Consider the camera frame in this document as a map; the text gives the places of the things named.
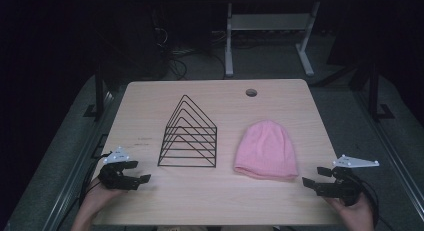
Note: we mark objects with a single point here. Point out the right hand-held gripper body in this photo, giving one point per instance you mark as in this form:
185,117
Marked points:
343,189

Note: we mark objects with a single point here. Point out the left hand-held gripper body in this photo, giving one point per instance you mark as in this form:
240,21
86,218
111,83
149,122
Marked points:
115,181

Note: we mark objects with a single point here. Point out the pink knitted beanie hat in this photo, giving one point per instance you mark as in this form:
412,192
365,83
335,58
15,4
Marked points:
266,151

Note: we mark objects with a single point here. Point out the person's left hand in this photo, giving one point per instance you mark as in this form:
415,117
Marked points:
98,197

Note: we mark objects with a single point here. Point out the person's right hand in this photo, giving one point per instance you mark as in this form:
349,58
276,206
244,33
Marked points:
358,216

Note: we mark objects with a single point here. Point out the dark round table grommet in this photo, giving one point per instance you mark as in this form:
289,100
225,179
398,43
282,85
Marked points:
251,92

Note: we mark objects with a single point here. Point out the grey aluminium floor rail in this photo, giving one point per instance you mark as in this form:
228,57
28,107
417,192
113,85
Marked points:
393,157
76,171

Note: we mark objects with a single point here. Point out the black metal stand post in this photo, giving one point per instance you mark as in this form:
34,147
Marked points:
373,91
99,91

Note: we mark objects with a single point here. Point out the white metal desk frame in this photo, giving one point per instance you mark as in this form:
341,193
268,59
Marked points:
270,21

